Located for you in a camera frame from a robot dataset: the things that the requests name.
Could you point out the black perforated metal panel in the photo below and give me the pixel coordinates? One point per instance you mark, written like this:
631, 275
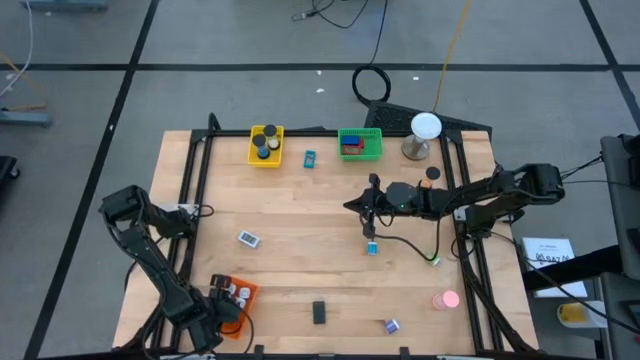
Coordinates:
390, 117

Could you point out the white sand hourglass black cap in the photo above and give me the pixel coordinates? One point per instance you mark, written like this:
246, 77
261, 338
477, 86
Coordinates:
270, 130

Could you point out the white paper label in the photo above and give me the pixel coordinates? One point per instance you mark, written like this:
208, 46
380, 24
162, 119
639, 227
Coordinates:
547, 247

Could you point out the white digital clock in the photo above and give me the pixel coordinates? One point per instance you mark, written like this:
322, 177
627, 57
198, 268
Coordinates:
248, 239

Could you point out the orange sand hourglass black cap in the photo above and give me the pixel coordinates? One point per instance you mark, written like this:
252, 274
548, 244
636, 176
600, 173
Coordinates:
433, 173

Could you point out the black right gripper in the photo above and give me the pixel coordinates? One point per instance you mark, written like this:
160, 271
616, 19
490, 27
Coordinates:
400, 197

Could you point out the white dome wooden table lamp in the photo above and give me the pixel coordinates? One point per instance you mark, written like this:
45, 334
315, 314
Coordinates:
426, 126

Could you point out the small teal rectangular item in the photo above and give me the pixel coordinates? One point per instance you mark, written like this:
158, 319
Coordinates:
306, 159

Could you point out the black floor object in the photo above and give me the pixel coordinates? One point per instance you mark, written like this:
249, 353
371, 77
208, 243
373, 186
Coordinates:
6, 170

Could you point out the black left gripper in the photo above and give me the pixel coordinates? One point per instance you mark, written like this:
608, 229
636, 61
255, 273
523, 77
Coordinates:
222, 310

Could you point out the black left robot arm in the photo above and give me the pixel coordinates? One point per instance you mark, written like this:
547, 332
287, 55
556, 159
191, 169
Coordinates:
150, 260

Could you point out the white frame bracket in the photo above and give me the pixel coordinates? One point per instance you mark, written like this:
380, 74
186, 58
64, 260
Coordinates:
182, 208
459, 213

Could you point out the black rectangular box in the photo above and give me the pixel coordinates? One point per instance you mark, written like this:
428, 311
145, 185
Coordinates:
319, 312

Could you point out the small blue bottle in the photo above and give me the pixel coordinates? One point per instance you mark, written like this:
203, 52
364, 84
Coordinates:
372, 248

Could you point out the black metal bar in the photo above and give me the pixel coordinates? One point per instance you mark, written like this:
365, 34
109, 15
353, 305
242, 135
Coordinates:
575, 267

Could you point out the pink capped clear hourglass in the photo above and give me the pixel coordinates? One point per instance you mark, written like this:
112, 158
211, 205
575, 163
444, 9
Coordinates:
451, 299

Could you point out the orange plastic basket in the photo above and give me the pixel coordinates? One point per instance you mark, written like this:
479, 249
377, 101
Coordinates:
235, 331

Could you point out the yellow plastic basket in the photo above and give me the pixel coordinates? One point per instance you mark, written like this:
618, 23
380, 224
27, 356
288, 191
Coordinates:
277, 159

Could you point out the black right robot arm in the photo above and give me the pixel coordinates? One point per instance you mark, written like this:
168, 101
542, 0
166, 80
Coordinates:
465, 195

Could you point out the gray flat floor base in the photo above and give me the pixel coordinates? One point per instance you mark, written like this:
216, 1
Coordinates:
25, 118

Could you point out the green plastic basket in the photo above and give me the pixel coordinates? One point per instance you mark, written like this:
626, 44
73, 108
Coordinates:
375, 150

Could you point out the gray blue floor base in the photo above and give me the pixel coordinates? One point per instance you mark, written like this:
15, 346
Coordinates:
65, 5

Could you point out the yellow white container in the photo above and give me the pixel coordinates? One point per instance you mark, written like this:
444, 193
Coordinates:
575, 315

